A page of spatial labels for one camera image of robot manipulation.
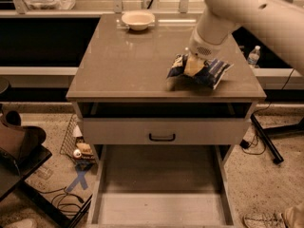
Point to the white bowl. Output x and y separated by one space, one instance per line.
138 20

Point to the wire basket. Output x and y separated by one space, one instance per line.
70 142

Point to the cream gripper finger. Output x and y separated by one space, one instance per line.
193 65

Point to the grey drawer cabinet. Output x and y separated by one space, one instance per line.
123 75

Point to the white sneaker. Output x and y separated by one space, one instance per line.
274 220

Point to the open middle drawer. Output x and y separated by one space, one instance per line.
160 186

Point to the brown chair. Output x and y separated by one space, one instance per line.
18 141

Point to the clear water bottle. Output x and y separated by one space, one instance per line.
253 57

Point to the closed upper drawer front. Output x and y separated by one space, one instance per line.
164 131

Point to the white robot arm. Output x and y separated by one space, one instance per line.
279 25

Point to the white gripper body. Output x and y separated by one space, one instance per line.
202 47

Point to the blue chip bag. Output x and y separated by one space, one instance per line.
209 76

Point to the black stand leg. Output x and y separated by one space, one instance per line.
267 141

